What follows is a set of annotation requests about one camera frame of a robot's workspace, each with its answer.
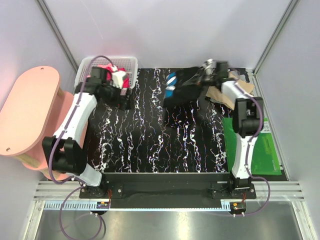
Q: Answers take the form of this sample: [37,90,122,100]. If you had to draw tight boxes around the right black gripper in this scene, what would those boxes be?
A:
[182,68,218,92]

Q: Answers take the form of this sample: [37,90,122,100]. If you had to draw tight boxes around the black daisy t-shirt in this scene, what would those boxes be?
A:
[163,66,205,108]

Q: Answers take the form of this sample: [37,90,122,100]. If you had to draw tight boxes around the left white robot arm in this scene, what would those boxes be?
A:
[42,64,131,198]

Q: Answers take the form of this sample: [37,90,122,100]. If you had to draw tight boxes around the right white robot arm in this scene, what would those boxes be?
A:
[197,59,264,199]

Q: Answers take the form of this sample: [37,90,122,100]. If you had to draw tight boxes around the beige folded t-shirt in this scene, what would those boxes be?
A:
[205,70,255,110]

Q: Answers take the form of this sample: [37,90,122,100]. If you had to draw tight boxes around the white plastic basket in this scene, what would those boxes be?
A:
[73,56,139,97]

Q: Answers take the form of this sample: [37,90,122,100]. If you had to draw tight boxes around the red t-shirt in basket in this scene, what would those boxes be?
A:
[98,63,130,93]

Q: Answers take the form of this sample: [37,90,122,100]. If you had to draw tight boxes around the black marble table mat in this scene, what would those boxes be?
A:
[84,68,233,173]

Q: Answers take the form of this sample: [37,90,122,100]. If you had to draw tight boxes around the pink tiered shelf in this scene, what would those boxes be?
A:
[0,66,74,178]

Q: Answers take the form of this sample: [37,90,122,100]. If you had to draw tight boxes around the green cutting mat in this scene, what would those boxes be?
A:
[222,117,282,176]

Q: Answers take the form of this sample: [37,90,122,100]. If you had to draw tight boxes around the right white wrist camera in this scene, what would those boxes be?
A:
[201,58,215,75]

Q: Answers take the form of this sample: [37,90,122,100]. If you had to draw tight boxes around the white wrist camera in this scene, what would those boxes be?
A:
[201,58,215,75]
[110,70,128,89]

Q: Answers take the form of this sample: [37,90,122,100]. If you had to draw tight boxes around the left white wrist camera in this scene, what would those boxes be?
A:
[110,70,128,89]

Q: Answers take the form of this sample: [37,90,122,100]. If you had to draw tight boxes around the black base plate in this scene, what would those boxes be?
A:
[79,173,257,210]

